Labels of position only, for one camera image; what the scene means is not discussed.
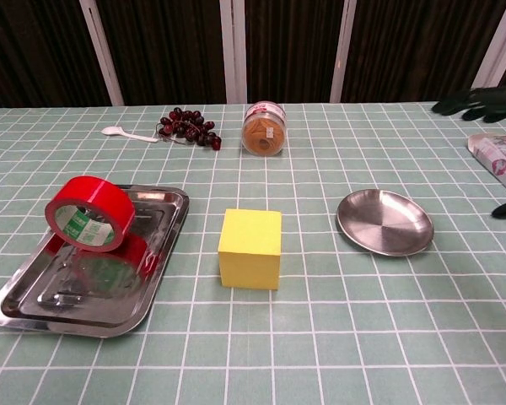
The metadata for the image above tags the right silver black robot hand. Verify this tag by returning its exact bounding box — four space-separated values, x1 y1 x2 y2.
431 75 506 219

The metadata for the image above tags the yellow foam cube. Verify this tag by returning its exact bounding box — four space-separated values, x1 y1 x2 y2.
218 208 283 292

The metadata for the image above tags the red tape roll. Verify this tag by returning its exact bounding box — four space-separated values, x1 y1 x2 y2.
44 175 137 254

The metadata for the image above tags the pink floral carton box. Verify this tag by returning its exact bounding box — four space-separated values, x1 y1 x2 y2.
466 133 506 197

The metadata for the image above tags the round steel plate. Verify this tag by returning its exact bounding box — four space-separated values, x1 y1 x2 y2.
336 189 435 257

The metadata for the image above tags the clear jar of rubber bands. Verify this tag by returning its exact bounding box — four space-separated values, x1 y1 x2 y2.
241 100 287 158

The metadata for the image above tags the dark red grape bunch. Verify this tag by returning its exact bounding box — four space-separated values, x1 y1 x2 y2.
158 106 223 152

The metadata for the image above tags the green checkered tablecloth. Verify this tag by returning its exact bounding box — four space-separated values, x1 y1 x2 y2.
0 98 506 405

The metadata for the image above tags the rectangular steel tray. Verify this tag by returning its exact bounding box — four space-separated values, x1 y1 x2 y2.
0 184 191 338

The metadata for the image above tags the white plastic spoon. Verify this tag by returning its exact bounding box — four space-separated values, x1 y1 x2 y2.
100 125 159 143

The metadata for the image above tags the white metal frame post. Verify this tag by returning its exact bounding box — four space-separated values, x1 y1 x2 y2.
329 0 358 104
471 0 506 90
218 0 248 105
78 0 126 106

